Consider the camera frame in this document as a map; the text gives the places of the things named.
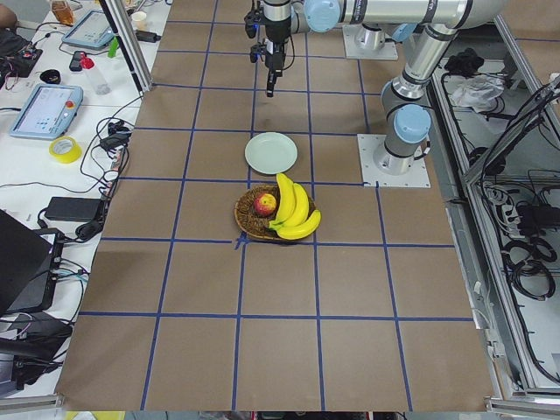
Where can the red yellow apple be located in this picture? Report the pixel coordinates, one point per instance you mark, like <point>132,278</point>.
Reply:
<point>265,204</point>

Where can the brown wicker basket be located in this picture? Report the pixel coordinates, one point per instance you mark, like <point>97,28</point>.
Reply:
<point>254,224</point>

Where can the black laptop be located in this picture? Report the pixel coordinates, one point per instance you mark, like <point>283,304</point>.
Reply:
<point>29,259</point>

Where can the black small bowl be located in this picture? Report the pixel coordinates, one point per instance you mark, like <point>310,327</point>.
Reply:
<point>50,76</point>

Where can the black remote control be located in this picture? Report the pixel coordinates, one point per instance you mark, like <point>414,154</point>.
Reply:
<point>75,63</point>

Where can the paper cup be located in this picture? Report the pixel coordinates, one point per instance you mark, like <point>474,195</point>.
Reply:
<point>139,20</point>

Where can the pale green plate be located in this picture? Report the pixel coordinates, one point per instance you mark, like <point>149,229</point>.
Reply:
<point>270,153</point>

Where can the crumpled white cloth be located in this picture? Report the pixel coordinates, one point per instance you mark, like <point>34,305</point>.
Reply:
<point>479,93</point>

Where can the aluminium frame post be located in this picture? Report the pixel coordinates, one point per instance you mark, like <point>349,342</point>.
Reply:
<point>121,26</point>

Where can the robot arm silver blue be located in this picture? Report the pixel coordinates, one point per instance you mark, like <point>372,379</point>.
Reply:
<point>374,36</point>
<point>408,122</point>

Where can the near blue teach pendant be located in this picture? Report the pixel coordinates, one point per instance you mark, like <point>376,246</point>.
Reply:
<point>48,112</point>

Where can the yellow banana bunch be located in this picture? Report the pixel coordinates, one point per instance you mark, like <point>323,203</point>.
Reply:
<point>294,220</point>

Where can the blue teach pendant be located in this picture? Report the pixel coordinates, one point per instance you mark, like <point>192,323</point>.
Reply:
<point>91,31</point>
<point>48,112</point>

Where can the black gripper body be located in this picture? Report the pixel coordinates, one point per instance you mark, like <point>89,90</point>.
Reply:
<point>276,29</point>

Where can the green marker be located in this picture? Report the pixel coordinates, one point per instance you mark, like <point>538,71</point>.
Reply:
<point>113,47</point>

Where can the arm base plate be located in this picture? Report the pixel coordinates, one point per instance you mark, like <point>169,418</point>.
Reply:
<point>354,51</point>
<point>381,169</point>

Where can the yellow tape roll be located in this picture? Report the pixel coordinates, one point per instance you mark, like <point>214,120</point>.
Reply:
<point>65,150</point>

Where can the far blue teach pendant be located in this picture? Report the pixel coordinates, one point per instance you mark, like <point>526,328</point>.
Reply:
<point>91,31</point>

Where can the black power adapter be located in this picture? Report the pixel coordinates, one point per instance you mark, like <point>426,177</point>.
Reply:
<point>72,209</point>

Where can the clear bottle red cap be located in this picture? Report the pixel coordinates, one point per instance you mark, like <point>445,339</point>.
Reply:
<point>94,75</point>

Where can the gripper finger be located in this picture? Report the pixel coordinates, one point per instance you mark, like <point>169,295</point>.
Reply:
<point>271,83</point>

